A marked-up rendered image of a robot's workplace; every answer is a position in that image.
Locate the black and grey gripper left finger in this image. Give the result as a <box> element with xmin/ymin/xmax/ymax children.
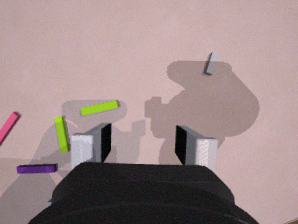
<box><xmin>71</xmin><ymin>123</ymin><xmax>111</xmax><ymax>170</ymax></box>

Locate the pink rod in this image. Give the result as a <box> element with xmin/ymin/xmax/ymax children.
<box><xmin>0</xmin><ymin>112</ymin><xmax>21</xmax><ymax>146</ymax></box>

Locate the purple rod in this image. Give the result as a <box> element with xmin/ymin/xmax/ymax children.
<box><xmin>16</xmin><ymin>164</ymin><xmax>57</xmax><ymax>174</ymax></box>

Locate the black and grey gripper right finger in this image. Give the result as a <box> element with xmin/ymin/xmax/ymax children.
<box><xmin>175</xmin><ymin>125</ymin><xmax>218</xmax><ymax>174</ymax></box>

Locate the lime green rod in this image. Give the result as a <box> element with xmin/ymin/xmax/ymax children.
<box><xmin>55</xmin><ymin>116</ymin><xmax>70</xmax><ymax>153</ymax></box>
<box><xmin>81</xmin><ymin>100</ymin><xmax>118</xmax><ymax>116</ymax></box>

